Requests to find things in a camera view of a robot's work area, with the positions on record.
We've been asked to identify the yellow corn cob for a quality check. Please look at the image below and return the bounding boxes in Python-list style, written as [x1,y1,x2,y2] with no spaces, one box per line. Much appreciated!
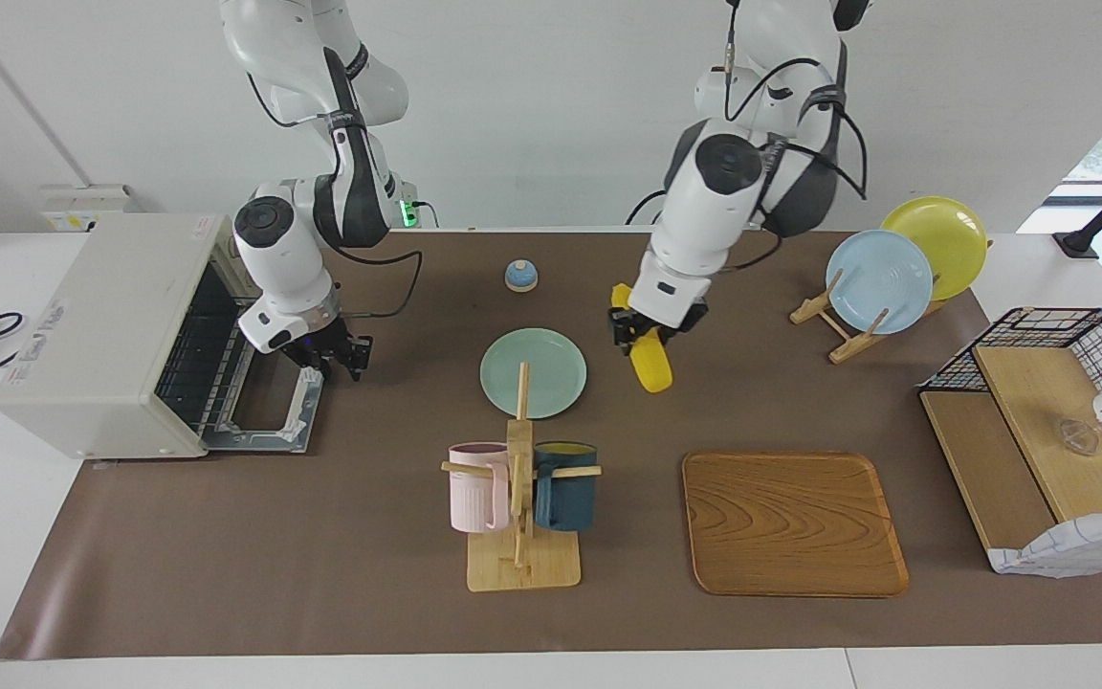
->
[611,283,673,394]

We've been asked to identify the mint green plate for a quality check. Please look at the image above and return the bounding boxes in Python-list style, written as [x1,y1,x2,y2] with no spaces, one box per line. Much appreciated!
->
[479,328,588,420]

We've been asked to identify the glass oven door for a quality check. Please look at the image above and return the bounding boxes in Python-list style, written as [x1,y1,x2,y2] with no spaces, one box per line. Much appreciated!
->
[202,367,325,454]

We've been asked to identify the metal oven rack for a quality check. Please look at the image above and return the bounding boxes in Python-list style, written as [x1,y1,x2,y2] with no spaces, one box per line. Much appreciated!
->
[157,263,255,432]

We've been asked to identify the white toaster oven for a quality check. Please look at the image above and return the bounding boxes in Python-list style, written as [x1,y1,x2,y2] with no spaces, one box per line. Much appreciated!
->
[0,212,263,460]

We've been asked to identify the brown table mat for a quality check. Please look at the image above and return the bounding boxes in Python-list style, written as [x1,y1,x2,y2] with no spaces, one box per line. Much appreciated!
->
[0,230,1102,661]

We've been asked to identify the dark blue mug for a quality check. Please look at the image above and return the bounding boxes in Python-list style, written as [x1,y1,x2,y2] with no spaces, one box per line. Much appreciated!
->
[533,440,599,533]

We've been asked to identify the pink mug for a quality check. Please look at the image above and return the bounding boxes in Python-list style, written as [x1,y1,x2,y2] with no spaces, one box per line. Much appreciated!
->
[448,442,511,534]

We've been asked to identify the wooden plate rack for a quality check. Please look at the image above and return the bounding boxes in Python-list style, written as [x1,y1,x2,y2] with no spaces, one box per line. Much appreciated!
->
[789,239,994,365]

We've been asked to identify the light blue plate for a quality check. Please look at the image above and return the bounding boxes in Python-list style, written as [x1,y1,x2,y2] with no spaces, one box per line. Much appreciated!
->
[826,230,935,335]

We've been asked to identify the wooden tray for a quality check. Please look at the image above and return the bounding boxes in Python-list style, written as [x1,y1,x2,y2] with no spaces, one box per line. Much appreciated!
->
[682,451,910,599]

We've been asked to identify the wooden mug tree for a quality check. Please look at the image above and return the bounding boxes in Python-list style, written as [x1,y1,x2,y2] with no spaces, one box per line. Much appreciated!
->
[441,362,603,592]

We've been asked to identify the yellow plate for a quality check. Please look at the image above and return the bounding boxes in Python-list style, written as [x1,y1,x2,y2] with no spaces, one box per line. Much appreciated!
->
[881,196,988,302]

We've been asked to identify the small clear glass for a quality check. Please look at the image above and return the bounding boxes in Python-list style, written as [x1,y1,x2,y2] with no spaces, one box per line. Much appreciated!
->
[1058,417,1102,456]

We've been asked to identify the white checked cloth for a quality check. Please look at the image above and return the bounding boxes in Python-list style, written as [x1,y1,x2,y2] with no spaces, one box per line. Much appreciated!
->
[987,505,1102,579]

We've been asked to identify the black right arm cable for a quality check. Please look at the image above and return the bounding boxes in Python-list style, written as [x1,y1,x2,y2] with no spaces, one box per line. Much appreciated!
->
[321,244,424,320]

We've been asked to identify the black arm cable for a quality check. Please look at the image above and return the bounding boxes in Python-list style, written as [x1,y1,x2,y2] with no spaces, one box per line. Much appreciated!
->
[723,0,870,202]
[321,244,424,320]

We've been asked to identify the white wall socket box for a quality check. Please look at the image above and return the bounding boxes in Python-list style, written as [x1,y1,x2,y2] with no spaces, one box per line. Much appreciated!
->
[39,185,145,233]

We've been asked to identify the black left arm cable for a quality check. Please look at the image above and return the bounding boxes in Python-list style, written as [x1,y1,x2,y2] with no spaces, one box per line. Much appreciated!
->
[723,0,870,202]

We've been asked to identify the black wire wooden shelf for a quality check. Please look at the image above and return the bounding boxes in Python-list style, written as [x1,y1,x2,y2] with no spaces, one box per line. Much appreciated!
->
[918,307,1102,575]

